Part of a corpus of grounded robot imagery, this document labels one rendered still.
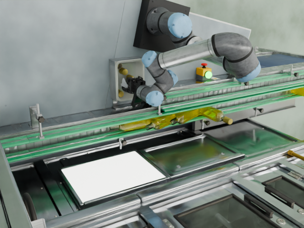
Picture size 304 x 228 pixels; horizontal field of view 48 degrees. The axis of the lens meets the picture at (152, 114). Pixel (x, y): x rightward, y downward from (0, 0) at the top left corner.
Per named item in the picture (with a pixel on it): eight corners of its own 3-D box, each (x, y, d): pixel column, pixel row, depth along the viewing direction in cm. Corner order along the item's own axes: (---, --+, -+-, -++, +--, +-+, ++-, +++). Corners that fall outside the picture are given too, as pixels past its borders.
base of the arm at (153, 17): (148, 4, 178) (158, 6, 170) (171, 8, 186) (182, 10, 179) (144, 33, 182) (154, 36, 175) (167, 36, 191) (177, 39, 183)
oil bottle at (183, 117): (192, 112, 210) (172, 123, 194) (192, 104, 208) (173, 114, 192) (200, 115, 206) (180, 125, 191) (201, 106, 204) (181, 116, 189)
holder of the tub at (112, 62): (111, 106, 194) (116, 110, 188) (108, 59, 185) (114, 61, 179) (137, 102, 202) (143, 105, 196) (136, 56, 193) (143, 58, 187)
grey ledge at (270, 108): (186, 125, 223) (196, 131, 214) (186, 113, 220) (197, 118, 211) (284, 103, 268) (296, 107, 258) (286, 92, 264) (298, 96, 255)
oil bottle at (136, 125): (149, 122, 195) (115, 129, 185) (149, 112, 193) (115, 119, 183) (154, 125, 191) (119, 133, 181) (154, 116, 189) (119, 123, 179)
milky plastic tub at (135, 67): (110, 98, 192) (116, 102, 185) (108, 59, 184) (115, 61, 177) (137, 93, 200) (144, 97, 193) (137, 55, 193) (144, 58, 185)
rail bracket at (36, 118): (28, 126, 170) (39, 143, 152) (24, 94, 164) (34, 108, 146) (38, 125, 173) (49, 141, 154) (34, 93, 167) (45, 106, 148)
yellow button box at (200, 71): (195, 78, 219) (202, 80, 213) (196, 66, 216) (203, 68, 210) (203, 76, 222) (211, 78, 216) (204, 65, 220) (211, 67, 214)
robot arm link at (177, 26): (170, 6, 174) (187, 8, 164) (182, 26, 182) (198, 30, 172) (154, 21, 172) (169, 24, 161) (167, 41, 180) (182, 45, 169)
